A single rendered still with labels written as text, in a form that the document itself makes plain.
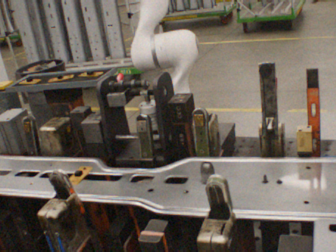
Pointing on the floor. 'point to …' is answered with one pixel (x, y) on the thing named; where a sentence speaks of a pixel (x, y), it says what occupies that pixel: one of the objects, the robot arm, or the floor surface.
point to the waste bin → (43, 114)
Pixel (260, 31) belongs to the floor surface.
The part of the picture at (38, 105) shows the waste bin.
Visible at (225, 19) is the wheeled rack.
